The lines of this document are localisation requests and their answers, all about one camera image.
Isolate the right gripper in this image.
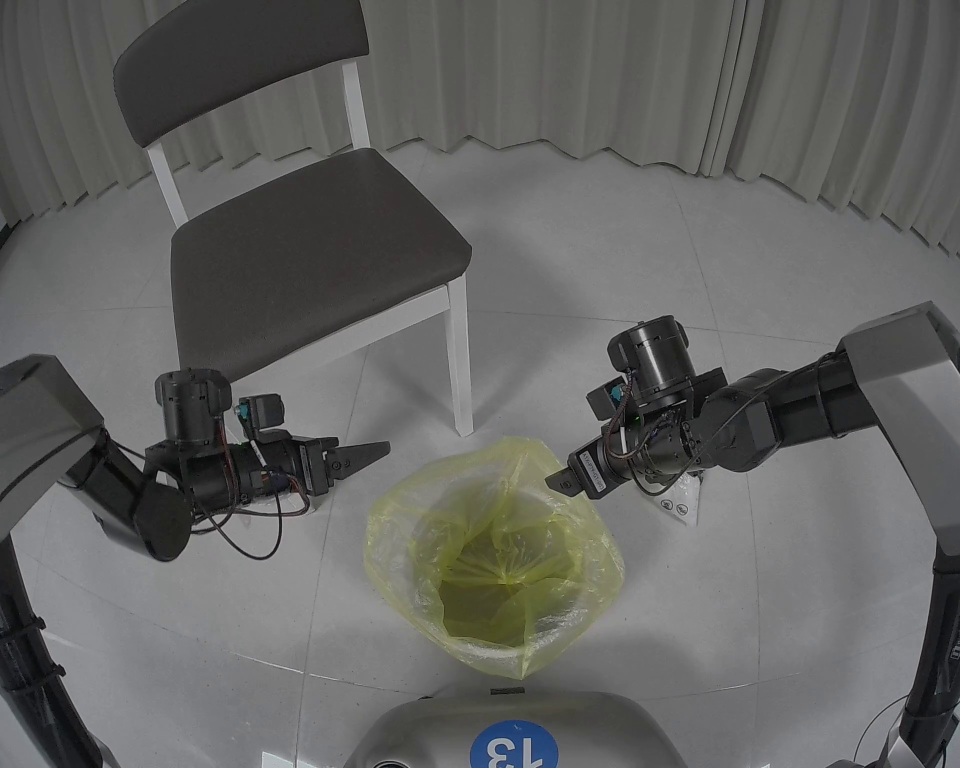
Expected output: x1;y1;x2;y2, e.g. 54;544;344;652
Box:
567;420;695;500

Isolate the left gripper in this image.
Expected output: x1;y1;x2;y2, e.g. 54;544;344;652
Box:
228;435;392;505

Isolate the yellow plastic bag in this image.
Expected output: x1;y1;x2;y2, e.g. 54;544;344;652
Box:
363;437;627;680

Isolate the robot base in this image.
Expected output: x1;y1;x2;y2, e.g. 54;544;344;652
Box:
352;686;680;768

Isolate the clear printed wrapper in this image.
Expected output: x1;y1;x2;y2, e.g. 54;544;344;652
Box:
645;472;710;526

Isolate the grey and white chair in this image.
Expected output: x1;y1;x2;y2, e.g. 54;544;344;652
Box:
112;0;474;440

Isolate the cream curtain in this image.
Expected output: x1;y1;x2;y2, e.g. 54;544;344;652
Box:
708;0;960;260
0;0;751;226

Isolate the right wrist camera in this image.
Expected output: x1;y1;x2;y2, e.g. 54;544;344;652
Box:
587;378;635;421

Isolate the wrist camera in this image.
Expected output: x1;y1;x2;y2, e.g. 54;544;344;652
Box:
587;378;635;421
236;393;286;444

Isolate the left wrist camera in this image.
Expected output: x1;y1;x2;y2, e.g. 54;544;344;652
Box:
236;393;286;444

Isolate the black cable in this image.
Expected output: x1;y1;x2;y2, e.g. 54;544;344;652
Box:
191;480;312;562
851;690;916;768

